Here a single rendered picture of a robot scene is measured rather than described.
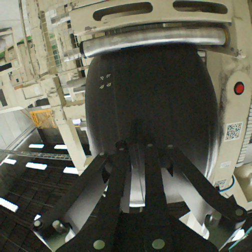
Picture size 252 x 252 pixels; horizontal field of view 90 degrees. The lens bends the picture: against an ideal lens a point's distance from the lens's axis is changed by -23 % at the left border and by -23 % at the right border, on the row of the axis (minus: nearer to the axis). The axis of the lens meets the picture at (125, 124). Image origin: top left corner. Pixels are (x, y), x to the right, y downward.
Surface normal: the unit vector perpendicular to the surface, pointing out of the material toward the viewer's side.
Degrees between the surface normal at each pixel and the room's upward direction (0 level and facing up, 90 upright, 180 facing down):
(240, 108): 90
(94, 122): 112
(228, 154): 90
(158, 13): 90
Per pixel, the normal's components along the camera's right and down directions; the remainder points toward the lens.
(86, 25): -0.05, 0.48
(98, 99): -0.40, -0.11
